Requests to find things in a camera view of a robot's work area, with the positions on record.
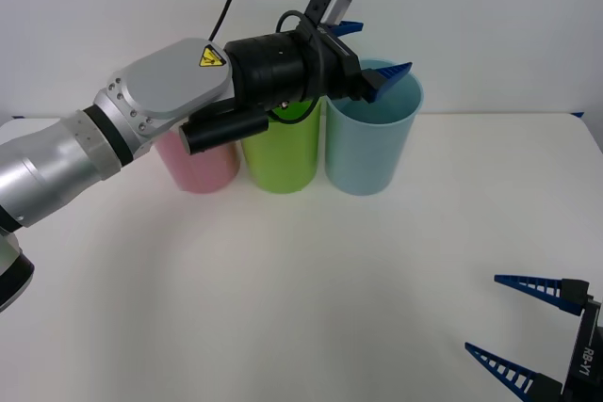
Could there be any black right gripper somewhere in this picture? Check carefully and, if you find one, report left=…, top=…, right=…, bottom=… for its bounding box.
left=464, top=273, right=603, bottom=402

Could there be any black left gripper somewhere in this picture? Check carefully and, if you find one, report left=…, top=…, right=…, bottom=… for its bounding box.
left=300, top=20, right=415, bottom=105

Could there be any pale blue plastic bin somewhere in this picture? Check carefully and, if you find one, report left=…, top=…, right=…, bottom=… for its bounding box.
left=324, top=57, right=425, bottom=198

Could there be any green plastic bin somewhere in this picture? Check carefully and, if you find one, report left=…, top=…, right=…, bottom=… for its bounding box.
left=240, top=95, right=326, bottom=195

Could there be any pink plastic bin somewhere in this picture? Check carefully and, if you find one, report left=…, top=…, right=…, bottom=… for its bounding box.
left=153, top=131, right=243, bottom=195

